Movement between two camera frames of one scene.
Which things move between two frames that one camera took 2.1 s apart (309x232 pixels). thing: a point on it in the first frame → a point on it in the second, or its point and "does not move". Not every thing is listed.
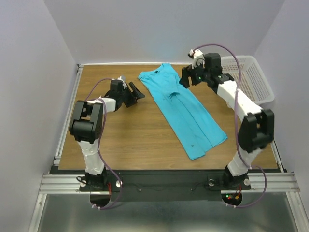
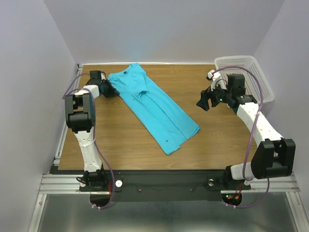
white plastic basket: [253, 82] does not move
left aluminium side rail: [72, 99] does not move
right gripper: [185, 72] → [205, 95]
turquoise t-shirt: [195, 132] → [170, 124]
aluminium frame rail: [69, 183] does not move
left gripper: [135, 94] → [113, 92]
